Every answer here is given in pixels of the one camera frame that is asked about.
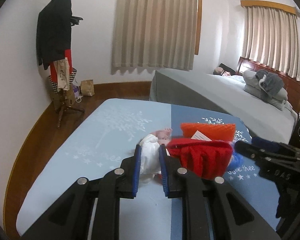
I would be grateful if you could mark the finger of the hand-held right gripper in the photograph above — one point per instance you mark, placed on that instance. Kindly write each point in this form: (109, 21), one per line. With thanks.
(255, 151)
(263, 142)

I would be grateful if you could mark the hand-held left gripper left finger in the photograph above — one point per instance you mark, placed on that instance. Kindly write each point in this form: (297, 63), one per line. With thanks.
(137, 172)

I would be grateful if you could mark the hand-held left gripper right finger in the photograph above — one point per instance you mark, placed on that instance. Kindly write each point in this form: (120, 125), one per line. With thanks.
(164, 172)

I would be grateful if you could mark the blue plastic wrapper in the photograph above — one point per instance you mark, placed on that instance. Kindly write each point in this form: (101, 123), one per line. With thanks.
(236, 161)

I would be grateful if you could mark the orange foam net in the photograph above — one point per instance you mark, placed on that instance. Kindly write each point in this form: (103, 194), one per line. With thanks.
(215, 130)

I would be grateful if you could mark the blue printed table cover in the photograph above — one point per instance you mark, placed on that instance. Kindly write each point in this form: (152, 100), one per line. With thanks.
(90, 142)

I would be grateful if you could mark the folded grey duvet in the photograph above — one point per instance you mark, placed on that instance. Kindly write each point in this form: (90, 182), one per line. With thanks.
(251, 83)

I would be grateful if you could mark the dark grey clothing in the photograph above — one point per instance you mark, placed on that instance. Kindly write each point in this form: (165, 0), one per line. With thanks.
(271, 81)

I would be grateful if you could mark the wooden headboard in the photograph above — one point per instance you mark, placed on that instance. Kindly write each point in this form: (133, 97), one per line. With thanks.
(250, 66)

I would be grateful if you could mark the bed with grey sheet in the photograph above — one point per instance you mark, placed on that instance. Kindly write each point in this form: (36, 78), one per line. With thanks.
(202, 92)

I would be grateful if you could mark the black bag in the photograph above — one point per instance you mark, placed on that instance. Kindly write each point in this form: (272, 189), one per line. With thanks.
(226, 68)

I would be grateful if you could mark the wooden coat rack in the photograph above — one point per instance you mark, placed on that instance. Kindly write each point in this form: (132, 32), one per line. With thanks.
(65, 110)

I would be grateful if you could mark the brown paper bag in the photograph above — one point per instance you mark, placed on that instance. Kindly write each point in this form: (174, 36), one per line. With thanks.
(88, 88)

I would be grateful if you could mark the purple and white item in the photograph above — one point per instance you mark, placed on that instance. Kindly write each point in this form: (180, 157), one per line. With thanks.
(77, 93)

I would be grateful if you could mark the beige curtain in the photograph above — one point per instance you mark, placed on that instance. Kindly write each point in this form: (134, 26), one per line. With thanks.
(155, 25)
(270, 40)

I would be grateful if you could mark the striped bag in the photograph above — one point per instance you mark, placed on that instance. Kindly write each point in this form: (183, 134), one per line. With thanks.
(52, 85)

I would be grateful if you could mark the beige printed tote bag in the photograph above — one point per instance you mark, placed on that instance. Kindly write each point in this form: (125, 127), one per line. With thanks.
(62, 76)

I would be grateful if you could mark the red garment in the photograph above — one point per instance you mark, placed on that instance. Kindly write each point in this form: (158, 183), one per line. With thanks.
(68, 57)

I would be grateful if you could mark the wooden curtain pelmet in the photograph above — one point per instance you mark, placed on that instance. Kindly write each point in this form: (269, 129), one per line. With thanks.
(267, 6)

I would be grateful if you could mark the black jacket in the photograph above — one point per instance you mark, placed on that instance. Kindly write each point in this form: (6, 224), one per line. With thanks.
(55, 30)

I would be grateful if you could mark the wooden window frame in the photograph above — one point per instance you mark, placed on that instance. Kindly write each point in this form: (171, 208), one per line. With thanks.
(198, 22)

